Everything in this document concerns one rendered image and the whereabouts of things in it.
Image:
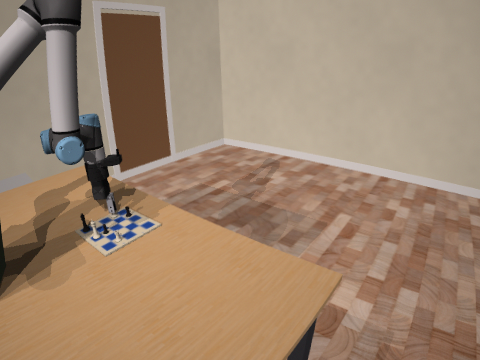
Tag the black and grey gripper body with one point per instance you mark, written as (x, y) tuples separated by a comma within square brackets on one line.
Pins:
[(97, 170)]

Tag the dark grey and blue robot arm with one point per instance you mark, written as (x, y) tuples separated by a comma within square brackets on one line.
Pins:
[(18, 42)]

